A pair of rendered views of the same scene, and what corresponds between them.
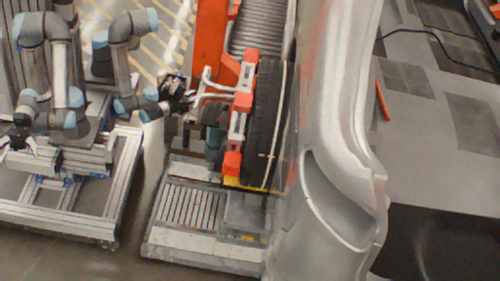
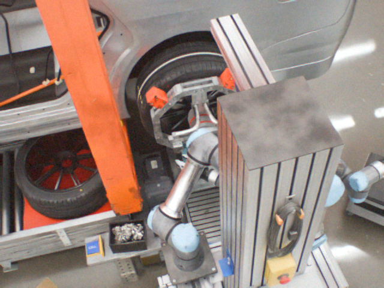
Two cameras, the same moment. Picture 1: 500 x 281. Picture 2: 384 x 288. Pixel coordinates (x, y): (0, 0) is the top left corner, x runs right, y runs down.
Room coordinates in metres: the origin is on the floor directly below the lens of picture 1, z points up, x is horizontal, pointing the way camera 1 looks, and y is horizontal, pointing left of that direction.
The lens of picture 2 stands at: (2.04, 1.82, 3.00)
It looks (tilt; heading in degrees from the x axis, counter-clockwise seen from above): 53 degrees down; 262
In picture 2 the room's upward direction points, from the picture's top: 6 degrees counter-clockwise
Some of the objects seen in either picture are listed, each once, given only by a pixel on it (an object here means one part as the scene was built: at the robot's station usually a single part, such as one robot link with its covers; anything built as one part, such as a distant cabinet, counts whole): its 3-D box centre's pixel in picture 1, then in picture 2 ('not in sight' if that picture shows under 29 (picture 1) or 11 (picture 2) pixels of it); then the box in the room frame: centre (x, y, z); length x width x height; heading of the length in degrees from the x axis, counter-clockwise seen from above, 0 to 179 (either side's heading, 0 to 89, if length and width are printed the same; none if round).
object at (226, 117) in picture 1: (225, 116); (202, 126); (1.74, 0.10, 0.85); 0.21 x 0.14 x 0.14; 91
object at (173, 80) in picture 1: (171, 90); (128, 236); (2.28, 0.50, 0.51); 0.20 x 0.14 x 0.13; 173
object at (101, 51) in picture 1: (103, 45); (185, 240); (1.98, 0.83, 0.98); 0.13 x 0.12 x 0.14; 125
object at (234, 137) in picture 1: (238, 118); (199, 117); (1.74, 0.03, 0.85); 0.54 x 0.07 x 0.54; 1
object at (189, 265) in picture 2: (103, 62); (188, 252); (1.98, 0.84, 0.87); 0.15 x 0.15 x 0.10
